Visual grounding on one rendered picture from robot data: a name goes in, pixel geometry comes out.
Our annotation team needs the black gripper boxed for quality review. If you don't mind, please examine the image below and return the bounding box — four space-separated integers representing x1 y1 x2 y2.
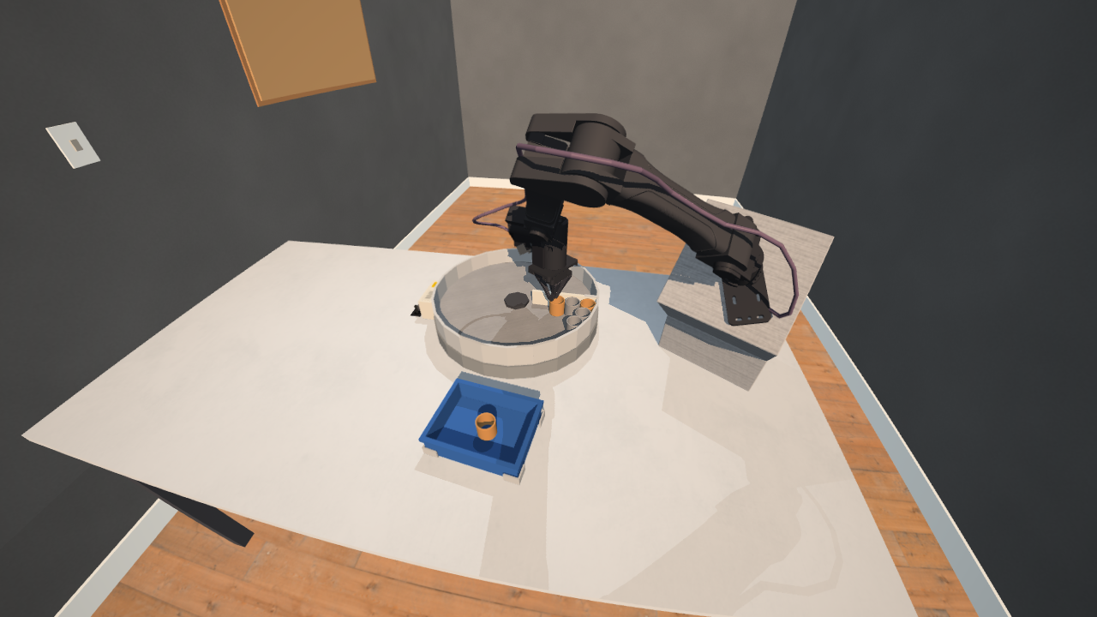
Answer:
528 243 578 302

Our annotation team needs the blue open crate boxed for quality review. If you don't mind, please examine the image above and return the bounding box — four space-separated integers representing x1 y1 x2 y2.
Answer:
418 378 544 478

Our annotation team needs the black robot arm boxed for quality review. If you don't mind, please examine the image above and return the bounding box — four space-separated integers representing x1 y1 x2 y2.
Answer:
505 113 771 326

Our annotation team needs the beige round turntable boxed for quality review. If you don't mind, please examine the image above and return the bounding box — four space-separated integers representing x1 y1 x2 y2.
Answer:
411 249 599 380

